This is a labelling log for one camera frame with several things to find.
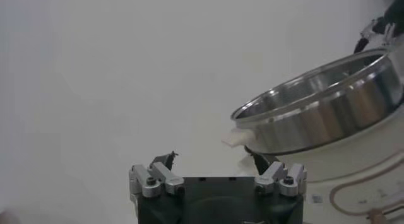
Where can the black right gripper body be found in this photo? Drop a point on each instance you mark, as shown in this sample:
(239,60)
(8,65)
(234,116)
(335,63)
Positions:
(397,10)

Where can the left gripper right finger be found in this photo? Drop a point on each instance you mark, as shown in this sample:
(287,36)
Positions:
(284,181)

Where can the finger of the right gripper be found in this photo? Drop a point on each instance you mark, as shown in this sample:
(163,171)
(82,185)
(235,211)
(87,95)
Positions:
(378,31)

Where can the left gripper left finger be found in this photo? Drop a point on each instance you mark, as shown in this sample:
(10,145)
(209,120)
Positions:
(158,178)

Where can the stainless steel steamer basket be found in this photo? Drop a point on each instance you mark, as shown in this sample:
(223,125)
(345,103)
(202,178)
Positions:
(315,118)

